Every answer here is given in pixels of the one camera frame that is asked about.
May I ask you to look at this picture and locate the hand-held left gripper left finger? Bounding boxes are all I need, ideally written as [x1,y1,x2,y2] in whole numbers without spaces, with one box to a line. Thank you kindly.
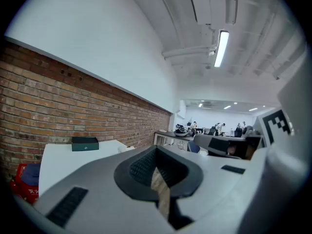
[34,144,175,234]

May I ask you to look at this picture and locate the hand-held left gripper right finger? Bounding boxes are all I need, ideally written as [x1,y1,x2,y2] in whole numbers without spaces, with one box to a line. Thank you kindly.
[156,145,263,234]

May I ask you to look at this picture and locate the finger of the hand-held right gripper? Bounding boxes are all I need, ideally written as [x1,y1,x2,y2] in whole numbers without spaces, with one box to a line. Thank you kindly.
[229,136,264,160]
[194,134,241,160]

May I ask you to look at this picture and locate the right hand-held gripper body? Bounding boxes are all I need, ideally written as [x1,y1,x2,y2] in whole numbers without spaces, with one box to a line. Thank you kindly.
[240,49,311,234]

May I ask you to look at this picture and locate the blue chair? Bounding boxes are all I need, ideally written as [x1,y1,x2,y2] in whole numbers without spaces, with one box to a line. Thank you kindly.
[187,139,202,154]

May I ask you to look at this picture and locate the white cabinet with dark counter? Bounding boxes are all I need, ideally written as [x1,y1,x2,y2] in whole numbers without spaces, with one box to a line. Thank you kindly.
[153,130,195,152]

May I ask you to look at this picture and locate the white table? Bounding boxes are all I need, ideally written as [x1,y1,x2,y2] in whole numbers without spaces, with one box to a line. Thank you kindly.
[38,140,137,197]

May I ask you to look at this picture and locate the dark green box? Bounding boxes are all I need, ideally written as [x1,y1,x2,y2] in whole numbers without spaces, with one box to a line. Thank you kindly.
[71,136,99,152]

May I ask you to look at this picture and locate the red crate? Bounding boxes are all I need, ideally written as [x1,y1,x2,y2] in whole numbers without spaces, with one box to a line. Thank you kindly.
[9,163,41,204]

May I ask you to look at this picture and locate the white ceiling pipes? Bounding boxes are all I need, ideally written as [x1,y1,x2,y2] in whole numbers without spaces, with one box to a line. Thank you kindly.
[161,44,217,61]

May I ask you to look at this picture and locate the ceiling tube light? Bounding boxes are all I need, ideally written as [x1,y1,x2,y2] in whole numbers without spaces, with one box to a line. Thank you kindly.
[214,29,230,68]

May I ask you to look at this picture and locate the white ceiling air conditioner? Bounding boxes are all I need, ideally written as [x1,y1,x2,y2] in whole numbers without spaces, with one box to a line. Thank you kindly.
[185,0,239,31]

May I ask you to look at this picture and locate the bowl of black cables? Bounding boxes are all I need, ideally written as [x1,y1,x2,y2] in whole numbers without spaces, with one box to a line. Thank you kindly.
[174,128,193,138]

